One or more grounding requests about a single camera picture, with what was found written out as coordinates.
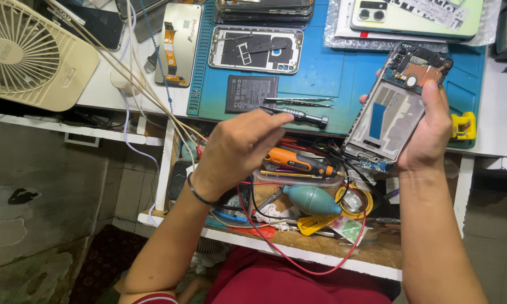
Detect white wooden drawer with tools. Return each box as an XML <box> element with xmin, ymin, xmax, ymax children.
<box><xmin>137</xmin><ymin>120</ymin><xmax>477</xmax><ymax>282</ymax></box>

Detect person's red garment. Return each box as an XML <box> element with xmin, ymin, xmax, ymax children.
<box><xmin>132</xmin><ymin>246</ymin><xmax>402</xmax><ymax>304</ymax></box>

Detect yellow clamp tool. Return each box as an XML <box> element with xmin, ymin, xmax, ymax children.
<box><xmin>450</xmin><ymin>111</ymin><xmax>477</xmax><ymax>141</ymax></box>

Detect blue repair mat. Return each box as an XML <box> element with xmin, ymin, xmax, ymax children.
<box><xmin>187</xmin><ymin>0</ymin><xmax>487</xmax><ymax>149</ymax></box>

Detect black precision screwdriver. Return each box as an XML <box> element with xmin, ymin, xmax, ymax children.
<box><xmin>259</xmin><ymin>106</ymin><xmax>330</xmax><ymax>128</ymax></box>

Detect white charger plug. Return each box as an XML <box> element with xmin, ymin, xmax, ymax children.
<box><xmin>109</xmin><ymin>67</ymin><xmax>147</xmax><ymax>96</ymax></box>

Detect yellow reel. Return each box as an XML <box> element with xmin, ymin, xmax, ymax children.
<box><xmin>334</xmin><ymin>183</ymin><xmax>375</xmax><ymax>220</ymax></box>

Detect dark patterned rug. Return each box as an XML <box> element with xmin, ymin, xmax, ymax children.
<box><xmin>69</xmin><ymin>224</ymin><xmax>149</xmax><ymax>304</ymax></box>

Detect silver phone middle frame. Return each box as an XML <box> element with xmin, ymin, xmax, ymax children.
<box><xmin>208</xmin><ymin>26</ymin><xmax>304</xmax><ymax>75</ymax></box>

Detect orange electric screwdriver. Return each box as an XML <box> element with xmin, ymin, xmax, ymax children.
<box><xmin>264</xmin><ymin>146</ymin><xmax>346</xmax><ymax>178</ymax></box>

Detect beige cables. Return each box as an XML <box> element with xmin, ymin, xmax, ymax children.
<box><xmin>44</xmin><ymin>0</ymin><xmax>208</xmax><ymax>158</ymax></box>

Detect phone with bare frame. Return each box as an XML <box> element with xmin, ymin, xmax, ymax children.
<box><xmin>341</xmin><ymin>42</ymin><xmax>454</xmax><ymax>174</ymax></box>

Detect black wrist band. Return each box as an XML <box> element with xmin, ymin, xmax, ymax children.
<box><xmin>187</xmin><ymin>172</ymin><xmax>220</xmax><ymax>207</ymax></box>

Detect pale green phone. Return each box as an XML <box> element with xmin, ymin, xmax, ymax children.
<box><xmin>350</xmin><ymin>0</ymin><xmax>485</xmax><ymax>41</ymax></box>

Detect phone display with flex cable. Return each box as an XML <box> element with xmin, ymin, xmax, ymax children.
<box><xmin>154</xmin><ymin>3</ymin><xmax>203</xmax><ymax>88</ymax></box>

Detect teal rubber air blower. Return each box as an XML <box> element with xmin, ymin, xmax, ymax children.
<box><xmin>282</xmin><ymin>184</ymin><xmax>343</xmax><ymax>216</ymax></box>

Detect grey phone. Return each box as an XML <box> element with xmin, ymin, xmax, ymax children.
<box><xmin>114</xmin><ymin>0</ymin><xmax>172</xmax><ymax>43</ymax></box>

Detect person's left hand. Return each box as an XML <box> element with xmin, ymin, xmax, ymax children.
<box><xmin>192</xmin><ymin>109</ymin><xmax>297</xmax><ymax>204</ymax></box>

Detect white cable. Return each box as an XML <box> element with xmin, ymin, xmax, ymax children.
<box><xmin>117</xmin><ymin>0</ymin><xmax>161</xmax><ymax>229</ymax></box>

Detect person's right hand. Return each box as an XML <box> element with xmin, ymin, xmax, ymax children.
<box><xmin>359</xmin><ymin>69</ymin><xmax>453</xmax><ymax>173</ymax></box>

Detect black phone battery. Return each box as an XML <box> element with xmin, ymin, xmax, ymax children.
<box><xmin>226</xmin><ymin>75</ymin><xmax>280</xmax><ymax>114</ymax></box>

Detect red wire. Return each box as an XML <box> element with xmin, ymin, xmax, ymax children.
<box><xmin>236</xmin><ymin>181</ymin><xmax>367</xmax><ymax>276</ymax></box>

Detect yellow plastic opening tool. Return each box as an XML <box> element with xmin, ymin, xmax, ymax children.
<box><xmin>296</xmin><ymin>214</ymin><xmax>341</xmax><ymax>236</ymax></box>

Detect red handled tool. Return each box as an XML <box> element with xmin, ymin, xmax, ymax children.
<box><xmin>278</xmin><ymin>137</ymin><xmax>335</xmax><ymax>158</ymax></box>

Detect blue toothbrush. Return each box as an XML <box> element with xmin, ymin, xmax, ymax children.
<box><xmin>212</xmin><ymin>209</ymin><xmax>250</xmax><ymax>224</ymax></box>

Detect black phone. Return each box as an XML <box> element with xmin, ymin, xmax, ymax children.
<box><xmin>46</xmin><ymin>2</ymin><xmax>126</xmax><ymax>52</ymax></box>

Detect stack of dark phones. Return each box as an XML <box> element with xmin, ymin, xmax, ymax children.
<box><xmin>213</xmin><ymin>0</ymin><xmax>316</xmax><ymax>30</ymax></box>

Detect silver tweezers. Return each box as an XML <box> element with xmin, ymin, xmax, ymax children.
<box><xmin>264</xmin><ymin>97</ymin><xmax>335</xmax><ymax>107</ymax></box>

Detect blue thin cable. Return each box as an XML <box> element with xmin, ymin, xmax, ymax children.
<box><xmin>138</xmin><ymin>0</ymin><xmax>174</xmax><ymax>115</ymax></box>

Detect crumpled white tissue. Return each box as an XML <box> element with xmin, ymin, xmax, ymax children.
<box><xmin>253</xmin><ymin>203</ymin><xmax>301</xmax><ymax>232</ymax></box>

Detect clear plastic container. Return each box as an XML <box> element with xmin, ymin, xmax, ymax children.
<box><xmin>253</xmin><ymin>166</ymin><xmax>346</xmax><ymax>187</ymax></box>

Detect beige desk fan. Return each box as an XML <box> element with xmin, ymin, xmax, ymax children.
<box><xmin>0</xmin><ymin>0</ymin><xmax>101</xmax><ymax>113</ymax></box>

